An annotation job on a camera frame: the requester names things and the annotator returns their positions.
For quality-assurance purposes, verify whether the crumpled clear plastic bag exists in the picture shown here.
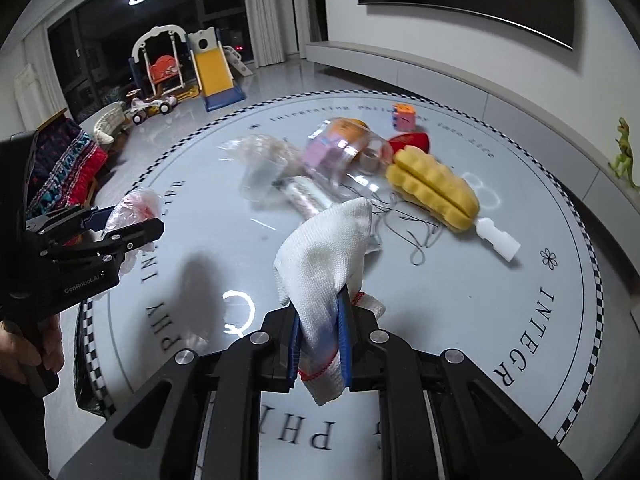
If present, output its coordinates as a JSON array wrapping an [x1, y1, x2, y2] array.
[[219, 134, 303, 208]]

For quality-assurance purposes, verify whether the red pouch with gold trim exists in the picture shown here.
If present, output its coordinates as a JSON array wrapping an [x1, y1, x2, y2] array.
[[389, 132, 432, 155]]

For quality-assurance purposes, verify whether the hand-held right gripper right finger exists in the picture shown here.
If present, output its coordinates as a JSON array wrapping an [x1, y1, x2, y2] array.
[[337, 294, 584, 480]]

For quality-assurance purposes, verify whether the green dinosaur toy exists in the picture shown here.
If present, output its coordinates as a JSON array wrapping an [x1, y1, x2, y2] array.
[[607, 117, 640, 192]]

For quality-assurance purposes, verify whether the white basket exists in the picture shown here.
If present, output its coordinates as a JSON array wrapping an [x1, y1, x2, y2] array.
[[94, 101, 130, 145]]

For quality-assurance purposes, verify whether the yellow sponge brush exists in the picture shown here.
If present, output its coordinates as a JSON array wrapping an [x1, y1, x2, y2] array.
[[385, 145, 522, 263]]

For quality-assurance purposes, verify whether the person's left hand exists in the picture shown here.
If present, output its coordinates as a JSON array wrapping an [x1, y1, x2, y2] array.
[[0, 316, 66, 387]]

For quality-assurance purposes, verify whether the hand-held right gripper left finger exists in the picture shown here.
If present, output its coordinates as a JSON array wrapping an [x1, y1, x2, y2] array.
[[57, 307, 302, 480]]

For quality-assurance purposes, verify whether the low white wall cabinet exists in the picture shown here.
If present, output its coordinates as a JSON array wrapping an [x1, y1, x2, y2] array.
[[304, 39, 640, 196]]

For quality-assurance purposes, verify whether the clear plastic bag with red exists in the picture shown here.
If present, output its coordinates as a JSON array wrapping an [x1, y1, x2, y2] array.
[[102, 187, 162, 277]]

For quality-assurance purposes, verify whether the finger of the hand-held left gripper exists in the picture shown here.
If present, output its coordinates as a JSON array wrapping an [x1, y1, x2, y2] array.
[[37, 217, 166, 264], [25, 204, 117, 235]]

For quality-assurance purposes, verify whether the black thread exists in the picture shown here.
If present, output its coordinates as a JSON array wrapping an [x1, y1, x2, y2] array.
[[345, 182, 453, 267]]

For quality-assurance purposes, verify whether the white cloth with red trim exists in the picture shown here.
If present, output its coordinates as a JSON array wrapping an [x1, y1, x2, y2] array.
[[273, 197, 387, 406]]

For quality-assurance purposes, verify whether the patterned blanket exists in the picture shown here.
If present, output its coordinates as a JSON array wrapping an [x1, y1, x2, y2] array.
[[25, 119, 110, 218]]

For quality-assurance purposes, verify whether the yellow toy slide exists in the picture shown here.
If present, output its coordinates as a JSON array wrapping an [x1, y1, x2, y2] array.
[[129, 27, 255, 113]]

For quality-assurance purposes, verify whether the clear cup with pink print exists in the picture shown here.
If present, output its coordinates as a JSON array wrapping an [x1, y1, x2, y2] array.
[[302, 119, 392, 188]]

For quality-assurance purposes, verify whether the colourful puzzle cube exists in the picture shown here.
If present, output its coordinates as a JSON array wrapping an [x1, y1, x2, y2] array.
[[392, 103, 417, 132]]

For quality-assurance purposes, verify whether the white toy car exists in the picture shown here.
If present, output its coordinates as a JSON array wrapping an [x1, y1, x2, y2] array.
[[125, 91, 182, 125]]

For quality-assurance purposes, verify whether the white curtain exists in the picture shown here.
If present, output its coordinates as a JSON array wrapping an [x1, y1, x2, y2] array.
[[242, 0, 288, 69]]

